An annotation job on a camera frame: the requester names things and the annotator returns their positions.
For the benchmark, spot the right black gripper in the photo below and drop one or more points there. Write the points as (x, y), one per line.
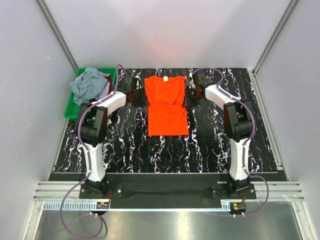
(189, 103)

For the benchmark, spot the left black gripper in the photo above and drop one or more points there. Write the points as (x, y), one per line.
(143, 101)

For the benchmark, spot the orange t shirt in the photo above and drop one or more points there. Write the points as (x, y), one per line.
(165, 114)

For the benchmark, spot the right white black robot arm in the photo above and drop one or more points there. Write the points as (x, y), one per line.
(238, 124)

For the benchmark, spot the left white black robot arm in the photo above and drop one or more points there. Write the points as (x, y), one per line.
(91, 129)

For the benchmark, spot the lilac t shirt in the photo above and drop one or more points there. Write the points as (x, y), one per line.
(103, 90)

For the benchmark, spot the dark red t shirt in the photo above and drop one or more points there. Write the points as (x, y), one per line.
(102, 87)

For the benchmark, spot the grey-blue t shirt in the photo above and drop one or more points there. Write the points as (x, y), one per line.
(87, 86)

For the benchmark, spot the green plastic tray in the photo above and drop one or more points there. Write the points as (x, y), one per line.
(81, 88)

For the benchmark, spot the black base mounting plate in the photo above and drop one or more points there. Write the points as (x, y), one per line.
(218, 183)

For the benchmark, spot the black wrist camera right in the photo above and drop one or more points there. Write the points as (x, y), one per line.
(200, 79)

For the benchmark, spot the white slotted cable duct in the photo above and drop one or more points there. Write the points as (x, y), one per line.
(98, 206)

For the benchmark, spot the right aluminium corner post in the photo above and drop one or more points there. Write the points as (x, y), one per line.
(275, 35)

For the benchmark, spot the aluminium corner post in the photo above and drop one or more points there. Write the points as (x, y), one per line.
(57, 33)
(275, 35)

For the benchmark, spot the left aluminium corner post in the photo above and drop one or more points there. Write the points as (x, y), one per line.
(57, 33)

